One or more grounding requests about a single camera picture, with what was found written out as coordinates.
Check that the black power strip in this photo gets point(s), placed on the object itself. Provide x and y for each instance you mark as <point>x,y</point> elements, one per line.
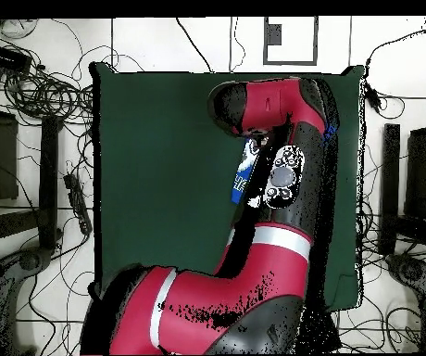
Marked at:
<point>77,202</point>

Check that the dark green table cloth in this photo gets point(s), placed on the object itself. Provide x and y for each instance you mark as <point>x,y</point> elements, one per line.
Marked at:
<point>161,167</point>

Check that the blue printed t-shirt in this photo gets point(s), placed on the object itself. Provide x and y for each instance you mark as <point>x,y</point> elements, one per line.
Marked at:
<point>240,185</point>

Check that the grey wheeled base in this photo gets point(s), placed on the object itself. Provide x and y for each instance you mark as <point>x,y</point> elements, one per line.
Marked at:
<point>411,270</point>
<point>31,259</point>

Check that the black electronics box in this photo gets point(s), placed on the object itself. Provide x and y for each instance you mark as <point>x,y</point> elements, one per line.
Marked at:
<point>7,58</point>

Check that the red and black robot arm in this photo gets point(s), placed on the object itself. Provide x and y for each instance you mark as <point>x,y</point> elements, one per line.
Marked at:
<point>235,304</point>

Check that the black frame stand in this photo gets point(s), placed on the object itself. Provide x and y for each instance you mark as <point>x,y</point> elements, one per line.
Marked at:
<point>49,167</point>
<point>390,185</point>

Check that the black power adapter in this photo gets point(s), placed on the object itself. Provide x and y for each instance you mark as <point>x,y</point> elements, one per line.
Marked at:
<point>374,98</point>

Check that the grey square frame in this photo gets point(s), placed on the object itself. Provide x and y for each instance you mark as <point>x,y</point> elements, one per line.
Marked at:
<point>272,35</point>

